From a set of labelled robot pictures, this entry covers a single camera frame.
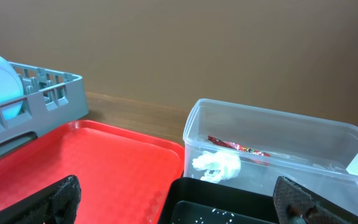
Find red snack wrapper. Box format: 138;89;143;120
207;135;270;166

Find clear plastic waste bin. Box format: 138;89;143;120
183;99;358;215

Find red plastic serving tray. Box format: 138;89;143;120
0;120;185;223

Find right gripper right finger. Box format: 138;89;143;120
273;176;358;224

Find black food waste tray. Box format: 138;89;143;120
158;177;278;224

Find white napkin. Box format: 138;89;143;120
192;151;241;184

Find rice and peanut shells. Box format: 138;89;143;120
193;208;234;224

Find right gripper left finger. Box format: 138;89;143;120
0;175;81;224

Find grey plastic dishwasher rack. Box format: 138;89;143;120
0;62;89;158

